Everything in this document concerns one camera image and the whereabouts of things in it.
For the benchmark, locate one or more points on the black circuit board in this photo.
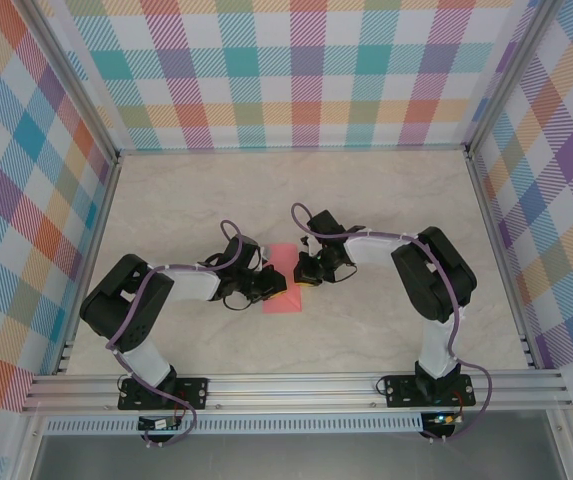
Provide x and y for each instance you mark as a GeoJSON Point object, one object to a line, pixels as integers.
{"type": "Point", "coordinates": [158, 424]}

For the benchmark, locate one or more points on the circuit board with lit LED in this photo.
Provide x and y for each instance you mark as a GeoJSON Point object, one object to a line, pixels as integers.
{"type": "Point", "coordinates": [443, 419]}

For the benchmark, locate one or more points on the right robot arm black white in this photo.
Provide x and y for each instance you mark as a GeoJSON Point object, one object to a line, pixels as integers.
{"type": "Point", "coordinates": [441, 285]}

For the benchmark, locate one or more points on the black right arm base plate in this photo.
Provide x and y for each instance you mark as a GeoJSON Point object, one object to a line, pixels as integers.
{"type": "Point", "coordinates": [401, 392]}

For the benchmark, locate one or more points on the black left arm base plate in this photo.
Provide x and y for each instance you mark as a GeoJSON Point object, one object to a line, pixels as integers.
{"type": "Point", "coordinates": [191, 392]}

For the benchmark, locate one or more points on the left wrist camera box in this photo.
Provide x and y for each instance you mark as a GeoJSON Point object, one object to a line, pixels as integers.
{"type": "Point", "coordinates": [267, 253]}

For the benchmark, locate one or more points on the aluminium side rail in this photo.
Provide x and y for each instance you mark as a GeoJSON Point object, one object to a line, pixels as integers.
{"type": "Point", "coordinates": [92, 265]}
{"type": "Point", "coordinates": [491, 225]}

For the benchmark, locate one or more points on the grey metal panel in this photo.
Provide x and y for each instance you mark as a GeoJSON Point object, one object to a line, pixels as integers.
{"type": "Point", "coordinates": [291, 457]}

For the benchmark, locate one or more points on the aluminium mounting rail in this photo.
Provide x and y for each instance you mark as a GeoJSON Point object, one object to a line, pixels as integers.
{"type": "Point", "coordinates": [291, 392]}

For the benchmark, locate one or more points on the thin aluminium back rail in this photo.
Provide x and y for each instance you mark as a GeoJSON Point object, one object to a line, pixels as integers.
{"type": "Point", "coordinates": [291, 149]}

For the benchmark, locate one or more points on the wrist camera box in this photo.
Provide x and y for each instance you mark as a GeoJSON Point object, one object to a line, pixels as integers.
{"type": "Point", "coordinates": [267, 253]}
{"type": "Point", "coordinates": [311, 245]}

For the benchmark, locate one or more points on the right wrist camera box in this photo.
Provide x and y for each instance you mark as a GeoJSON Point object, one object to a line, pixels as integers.
{"type": "Point", "coordinates": [311, 245]}

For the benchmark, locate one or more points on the aluminium corner post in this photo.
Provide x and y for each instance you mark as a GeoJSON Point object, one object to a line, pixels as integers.
{"type": "Point", "coordinates": [511, 75]}
{"type": "Point", "coordinates": [73, 80]}

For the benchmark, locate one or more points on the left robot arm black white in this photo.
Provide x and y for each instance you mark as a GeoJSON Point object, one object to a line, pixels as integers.
{"type": "Point", "coordinates": [116, 305]}

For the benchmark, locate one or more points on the pink square paper sheet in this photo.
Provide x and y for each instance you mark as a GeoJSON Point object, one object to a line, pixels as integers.
{"type": "Point", "coordinates": [286, 260]}

